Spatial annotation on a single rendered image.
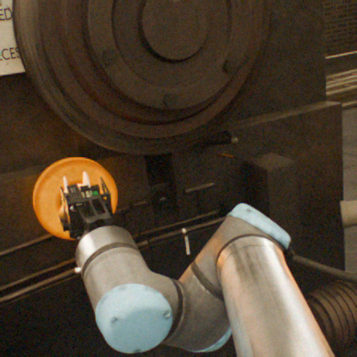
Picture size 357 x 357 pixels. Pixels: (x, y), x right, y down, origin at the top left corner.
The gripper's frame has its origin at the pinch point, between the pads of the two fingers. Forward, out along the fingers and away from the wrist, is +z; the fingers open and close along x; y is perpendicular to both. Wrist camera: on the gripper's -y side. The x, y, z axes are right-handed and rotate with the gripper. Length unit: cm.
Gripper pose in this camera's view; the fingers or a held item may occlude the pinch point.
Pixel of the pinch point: (74, 189)
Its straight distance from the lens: 92.8
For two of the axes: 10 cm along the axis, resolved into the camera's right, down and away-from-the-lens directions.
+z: -3.9, -5.0, 7.7
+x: -9.2, 2.3, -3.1
